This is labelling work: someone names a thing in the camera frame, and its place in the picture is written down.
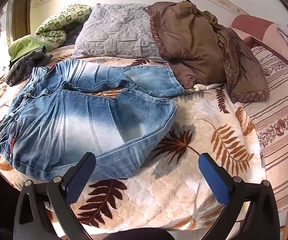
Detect grey quilted pillow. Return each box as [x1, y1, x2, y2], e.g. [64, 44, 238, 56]
[70, 3, 168, 62]

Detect striped floral bed sheet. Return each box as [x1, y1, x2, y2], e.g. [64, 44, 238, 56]
[242, 45, 288, 213]

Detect wooden window frame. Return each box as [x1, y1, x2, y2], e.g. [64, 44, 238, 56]
[11, 0, 33, 42]

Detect brown jacket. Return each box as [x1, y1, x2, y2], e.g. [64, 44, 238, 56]
[144, 0, 270, 103]

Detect blue denim pants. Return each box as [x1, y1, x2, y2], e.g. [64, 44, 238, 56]
[0, 59, 185, 181]

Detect small white cloth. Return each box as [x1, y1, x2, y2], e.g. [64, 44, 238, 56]
[193, 83, 220, 92]

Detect green patterned quilt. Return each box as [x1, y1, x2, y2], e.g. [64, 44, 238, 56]
[35, 4, 92, 52]

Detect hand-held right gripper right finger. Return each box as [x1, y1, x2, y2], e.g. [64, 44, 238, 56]
[198, 152, 281, 240]

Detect dark grey folded pants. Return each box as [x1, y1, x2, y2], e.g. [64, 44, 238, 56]
[5, 45, 53, 87]

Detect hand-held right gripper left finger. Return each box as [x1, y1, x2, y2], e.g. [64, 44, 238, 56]
[13, 152, 96, 240]

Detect leaf print fleece blanket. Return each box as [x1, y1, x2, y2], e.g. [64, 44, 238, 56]
[0, 46, 267, 232]

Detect pink padded headboard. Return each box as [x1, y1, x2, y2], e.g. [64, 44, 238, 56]
[231, 14, 288, 75]

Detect plain green cloth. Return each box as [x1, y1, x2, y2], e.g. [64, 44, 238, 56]
[8, 35, 47, 63]

